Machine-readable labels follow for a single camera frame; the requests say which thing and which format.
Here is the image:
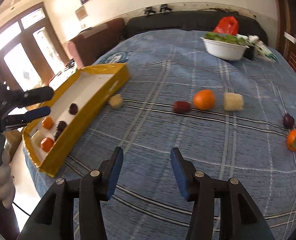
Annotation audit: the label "red plastic bag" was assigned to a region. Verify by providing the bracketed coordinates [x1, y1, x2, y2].
[213, 16, 239, 35]

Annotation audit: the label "red date fruit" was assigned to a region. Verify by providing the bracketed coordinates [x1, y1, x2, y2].
[173, 101, 191, 113]

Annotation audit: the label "black sofa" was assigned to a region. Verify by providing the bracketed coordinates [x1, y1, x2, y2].
[123, 11, 268, 44]

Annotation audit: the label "green lettuce leaves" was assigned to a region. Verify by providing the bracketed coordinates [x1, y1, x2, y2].
[204, 32, 248, 46]

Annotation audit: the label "small orange in tray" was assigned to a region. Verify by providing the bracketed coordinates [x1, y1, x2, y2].
[41, 116, 53, 130]

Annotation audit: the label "small date in tray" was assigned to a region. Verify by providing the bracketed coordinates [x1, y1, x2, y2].
[54, 130, 62, 141]

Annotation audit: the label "white gloved left hand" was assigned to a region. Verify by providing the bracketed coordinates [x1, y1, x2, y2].
[0, 149, 15, 209]

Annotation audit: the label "blue plaid tablecloth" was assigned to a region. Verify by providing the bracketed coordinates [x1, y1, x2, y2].
[22, 29, 296, 240]

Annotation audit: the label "small pale fruit chunk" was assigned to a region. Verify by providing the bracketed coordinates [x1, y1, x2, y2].
[108, 94, 123, 109]

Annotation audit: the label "maroon armchair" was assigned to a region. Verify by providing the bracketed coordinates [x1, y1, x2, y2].
[66, 18, 125, 69]

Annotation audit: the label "large orange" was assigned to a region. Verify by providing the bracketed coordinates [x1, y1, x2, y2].
[192, 89, 216, 111]

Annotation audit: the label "wooden glass door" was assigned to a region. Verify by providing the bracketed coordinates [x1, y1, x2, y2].
[0, 3, 69, 90]

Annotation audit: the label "dark plum in tray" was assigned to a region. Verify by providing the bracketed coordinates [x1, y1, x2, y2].
[56, 120, 67, 132]
[68, 103, 78, 115]

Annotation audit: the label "pale cut fruit block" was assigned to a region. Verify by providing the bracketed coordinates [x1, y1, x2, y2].
[223, 93, 244, 112]

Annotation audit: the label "orange with green leaf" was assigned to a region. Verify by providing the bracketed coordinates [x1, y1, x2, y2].
[286, 129, 296, 152]

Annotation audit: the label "yellow cardboard tray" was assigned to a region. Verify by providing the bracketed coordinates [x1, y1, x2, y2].
[23, 63, 130, 177]

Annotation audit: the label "dark purple plum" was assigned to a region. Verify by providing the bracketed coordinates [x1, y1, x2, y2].
[283, 113, 295, 129]

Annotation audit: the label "pale fruit piece in tray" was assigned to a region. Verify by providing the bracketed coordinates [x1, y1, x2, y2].
[31, 131, 45, 147]

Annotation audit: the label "white bowl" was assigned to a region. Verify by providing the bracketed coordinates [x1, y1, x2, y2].
[201, 37, 249, 61]

